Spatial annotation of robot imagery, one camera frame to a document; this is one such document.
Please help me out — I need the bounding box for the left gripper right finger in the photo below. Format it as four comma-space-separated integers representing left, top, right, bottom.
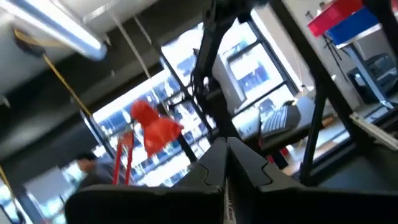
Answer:
227, 137, 398, 224

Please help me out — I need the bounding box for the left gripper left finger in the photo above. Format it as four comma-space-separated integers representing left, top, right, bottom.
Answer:
64, 138, 227, 224

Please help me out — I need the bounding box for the person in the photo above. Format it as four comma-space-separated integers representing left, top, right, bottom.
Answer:
75, 151, 116, 191

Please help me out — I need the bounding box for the red desk lamp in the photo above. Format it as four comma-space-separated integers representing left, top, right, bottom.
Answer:
112, 99, 185, 187

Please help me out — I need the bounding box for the black computer case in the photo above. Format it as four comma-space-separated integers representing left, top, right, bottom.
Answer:
346, 52, 390, 105

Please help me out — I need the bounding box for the blue storage bin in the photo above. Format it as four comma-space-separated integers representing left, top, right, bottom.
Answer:
325, 6, 381, 46

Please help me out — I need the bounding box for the red storage bin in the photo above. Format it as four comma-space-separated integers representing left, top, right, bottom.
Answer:
307, 0, 364, 38

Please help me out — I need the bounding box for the white ceiling light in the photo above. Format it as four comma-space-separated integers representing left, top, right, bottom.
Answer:
0, 0, 108, 62

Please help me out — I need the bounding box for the black frame strut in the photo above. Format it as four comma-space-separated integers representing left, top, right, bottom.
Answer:
270, 0, 374, 150
298, 88, 328, 185

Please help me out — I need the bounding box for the silver aluminium bracket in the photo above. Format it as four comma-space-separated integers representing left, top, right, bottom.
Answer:
349, 111, 398, 152

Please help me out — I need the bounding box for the yellow hanging cable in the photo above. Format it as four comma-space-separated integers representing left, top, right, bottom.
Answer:
14, 29, 94, 118

